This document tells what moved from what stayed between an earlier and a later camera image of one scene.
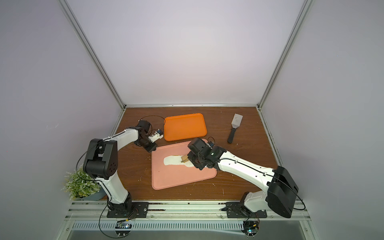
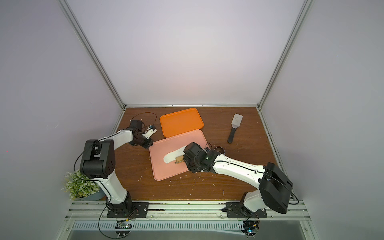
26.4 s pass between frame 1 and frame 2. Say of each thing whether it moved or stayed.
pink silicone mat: moved
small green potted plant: stayed
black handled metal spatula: stayed
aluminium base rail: stayed
